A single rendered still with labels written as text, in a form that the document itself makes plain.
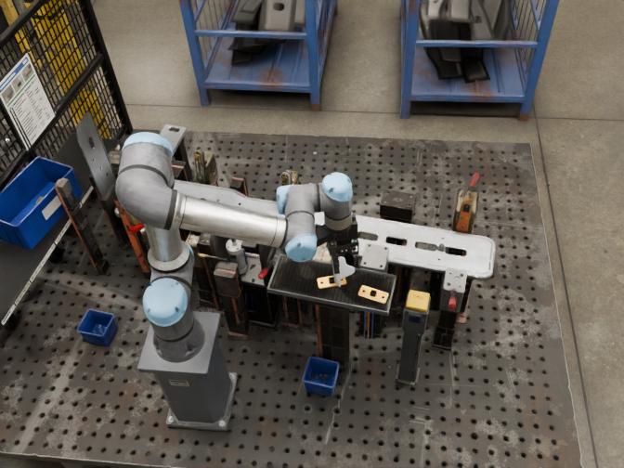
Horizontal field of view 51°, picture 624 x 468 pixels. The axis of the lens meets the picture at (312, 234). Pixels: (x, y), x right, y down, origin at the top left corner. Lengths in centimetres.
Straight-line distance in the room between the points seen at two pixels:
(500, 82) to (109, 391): 305
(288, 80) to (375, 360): 245
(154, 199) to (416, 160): 172
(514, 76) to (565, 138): 52
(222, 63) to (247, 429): 289
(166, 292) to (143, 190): 40
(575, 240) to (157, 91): 286
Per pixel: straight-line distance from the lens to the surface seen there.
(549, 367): 244
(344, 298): 193
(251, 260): 229
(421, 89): 427
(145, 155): 156
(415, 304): 193
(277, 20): 430
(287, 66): 448
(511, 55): 465
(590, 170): 417
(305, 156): 301
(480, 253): 228
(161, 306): 179
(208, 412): 219
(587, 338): 341
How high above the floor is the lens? 276
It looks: 50 degrees down
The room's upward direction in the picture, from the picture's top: 4 degrees counter-clockwise
